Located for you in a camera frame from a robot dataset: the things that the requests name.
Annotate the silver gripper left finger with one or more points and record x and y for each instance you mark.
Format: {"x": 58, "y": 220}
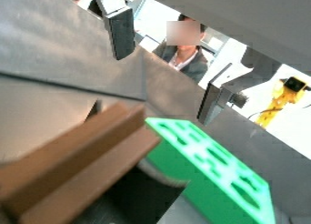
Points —
{"x": 118, "y": 19}

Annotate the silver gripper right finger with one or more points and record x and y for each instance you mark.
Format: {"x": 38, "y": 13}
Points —
{"x": 231, "y": 88}

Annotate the brown star prism object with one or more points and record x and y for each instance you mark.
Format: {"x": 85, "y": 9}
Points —
{"x": 50, "y": 186}

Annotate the yellow robot arm background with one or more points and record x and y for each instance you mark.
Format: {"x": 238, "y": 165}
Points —
{"x": 285, "y": 94}

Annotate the seated person in background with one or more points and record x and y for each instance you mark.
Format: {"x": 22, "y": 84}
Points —
{"x": 181, "y": 49}

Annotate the green shape sorter block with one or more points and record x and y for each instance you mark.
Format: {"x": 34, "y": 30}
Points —
{"x": 229, "y": 193}

